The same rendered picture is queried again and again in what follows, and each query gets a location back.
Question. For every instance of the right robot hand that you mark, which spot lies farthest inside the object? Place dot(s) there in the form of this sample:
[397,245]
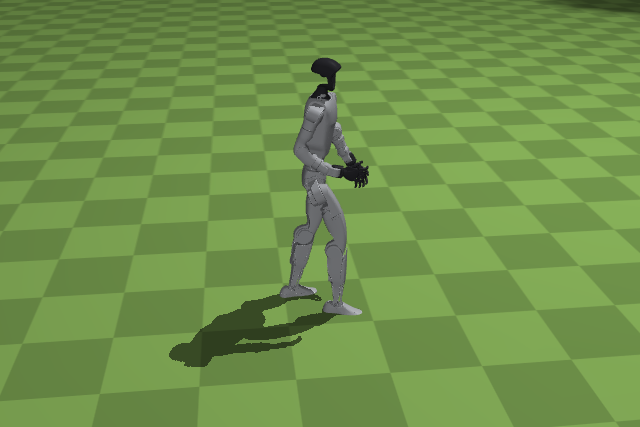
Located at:
[351,172]

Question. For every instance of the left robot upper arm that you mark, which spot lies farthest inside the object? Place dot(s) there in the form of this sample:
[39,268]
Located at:
[337,130]

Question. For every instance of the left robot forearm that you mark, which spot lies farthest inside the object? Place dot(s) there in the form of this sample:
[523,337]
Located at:
[342,150]

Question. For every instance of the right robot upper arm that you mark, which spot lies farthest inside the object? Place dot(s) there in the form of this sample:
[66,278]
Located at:
[312,118]

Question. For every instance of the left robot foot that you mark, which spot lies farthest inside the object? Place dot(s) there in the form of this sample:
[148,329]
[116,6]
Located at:
[301,291]

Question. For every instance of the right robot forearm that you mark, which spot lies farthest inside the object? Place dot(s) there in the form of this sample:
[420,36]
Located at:
[311,160]

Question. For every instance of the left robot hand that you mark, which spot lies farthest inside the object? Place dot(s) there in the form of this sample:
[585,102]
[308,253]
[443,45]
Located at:
[359,166]

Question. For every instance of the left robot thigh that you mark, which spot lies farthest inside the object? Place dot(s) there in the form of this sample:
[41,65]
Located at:
[304,233]

